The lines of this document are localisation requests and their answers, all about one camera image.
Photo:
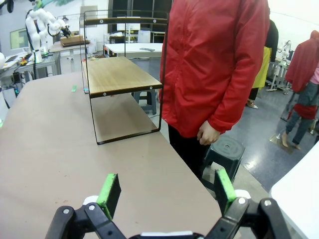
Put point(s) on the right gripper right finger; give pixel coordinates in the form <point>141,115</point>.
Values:
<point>225,191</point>

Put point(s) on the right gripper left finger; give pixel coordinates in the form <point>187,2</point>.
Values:
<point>109,194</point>

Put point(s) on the black background robot gripper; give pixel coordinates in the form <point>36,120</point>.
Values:
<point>66,31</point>

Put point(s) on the green paper scrap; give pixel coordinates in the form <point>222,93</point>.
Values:
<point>74,88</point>

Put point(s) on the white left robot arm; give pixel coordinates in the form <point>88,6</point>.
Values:
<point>3,99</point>

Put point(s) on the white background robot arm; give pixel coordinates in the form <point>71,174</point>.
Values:
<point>44,37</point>
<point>33,35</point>

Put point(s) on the two-tier wooden metal shelf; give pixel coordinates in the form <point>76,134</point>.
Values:
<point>119,74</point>

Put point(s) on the person's left hand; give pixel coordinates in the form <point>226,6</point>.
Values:
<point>209,134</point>

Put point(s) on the wooden tray box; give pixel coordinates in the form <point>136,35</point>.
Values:
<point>73,41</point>

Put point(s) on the grey metal cart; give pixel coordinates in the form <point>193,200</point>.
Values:
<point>51,66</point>

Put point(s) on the black plastic stool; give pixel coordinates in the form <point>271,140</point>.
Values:
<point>226,149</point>

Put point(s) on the computer monitor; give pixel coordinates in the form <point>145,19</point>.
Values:
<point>18,38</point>

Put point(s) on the white background table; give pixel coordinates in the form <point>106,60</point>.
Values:
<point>129,47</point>

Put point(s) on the white rounded side table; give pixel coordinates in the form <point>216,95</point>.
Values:
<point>299,199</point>

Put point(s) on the grey plastic stool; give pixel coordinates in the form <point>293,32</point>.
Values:
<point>147,99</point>

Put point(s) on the person in yellow apron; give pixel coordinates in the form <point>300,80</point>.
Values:
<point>261,67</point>

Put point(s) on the person in red jacket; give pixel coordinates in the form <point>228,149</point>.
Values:
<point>211,62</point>

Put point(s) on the person in red hoodie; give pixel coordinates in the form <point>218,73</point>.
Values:
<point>302,62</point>

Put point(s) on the small white background robot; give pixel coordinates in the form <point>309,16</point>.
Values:
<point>286,47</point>

